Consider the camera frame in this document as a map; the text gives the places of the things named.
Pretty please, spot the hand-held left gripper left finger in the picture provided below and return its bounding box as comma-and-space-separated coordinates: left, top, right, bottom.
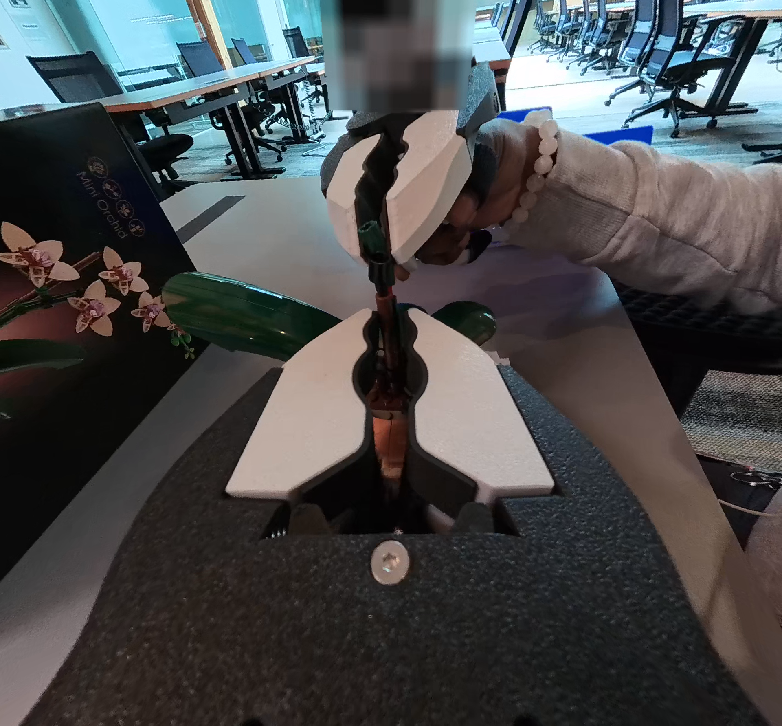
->
225, 308, 375, 504

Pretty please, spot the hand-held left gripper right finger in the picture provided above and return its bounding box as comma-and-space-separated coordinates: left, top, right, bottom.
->
406, 307, 557, 534

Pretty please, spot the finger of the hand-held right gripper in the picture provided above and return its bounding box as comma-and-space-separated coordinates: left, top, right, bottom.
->
384, 109, 474, 266
327, 130, 404, 265

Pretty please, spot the green and brown toy stem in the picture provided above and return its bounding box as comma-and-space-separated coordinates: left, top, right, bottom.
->
357, 220, 405, 400

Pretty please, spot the toy orchid plant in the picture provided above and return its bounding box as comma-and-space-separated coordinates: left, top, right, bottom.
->
162, 272, 497, 476

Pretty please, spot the person's right forearm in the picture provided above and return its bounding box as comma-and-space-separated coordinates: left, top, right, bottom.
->
501, 127, 782, 317

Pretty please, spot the grey desk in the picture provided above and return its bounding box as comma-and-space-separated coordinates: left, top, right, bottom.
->
0, 176, 764, 726

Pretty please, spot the person's right hand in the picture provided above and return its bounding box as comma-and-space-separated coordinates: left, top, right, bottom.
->
415, 123, 545, 268

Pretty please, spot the blue plastic bin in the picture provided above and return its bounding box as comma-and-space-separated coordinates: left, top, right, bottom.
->
496, 106, 655, 146

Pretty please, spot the group of wood-edged tables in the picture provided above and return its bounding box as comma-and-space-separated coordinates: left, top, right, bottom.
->
0, 0, 782, 180

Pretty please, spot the group of black office chairs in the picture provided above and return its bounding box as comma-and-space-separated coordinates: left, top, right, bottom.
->
27, 0, 782, 198

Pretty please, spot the black orchid toy box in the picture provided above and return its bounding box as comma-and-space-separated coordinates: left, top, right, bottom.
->
0, 101, 209, 580

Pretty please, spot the black mesh seat cushion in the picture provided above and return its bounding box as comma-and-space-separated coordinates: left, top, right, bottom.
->
611, 279, 782, 372

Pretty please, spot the black bag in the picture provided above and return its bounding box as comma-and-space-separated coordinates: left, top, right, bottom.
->
696, 456, 782, 550

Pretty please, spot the person's grey hoodie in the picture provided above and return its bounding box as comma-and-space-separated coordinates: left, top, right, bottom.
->
742, 503, 782, 629

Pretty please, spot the white cord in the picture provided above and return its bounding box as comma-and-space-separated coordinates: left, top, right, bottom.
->
718, 495, 782, 519

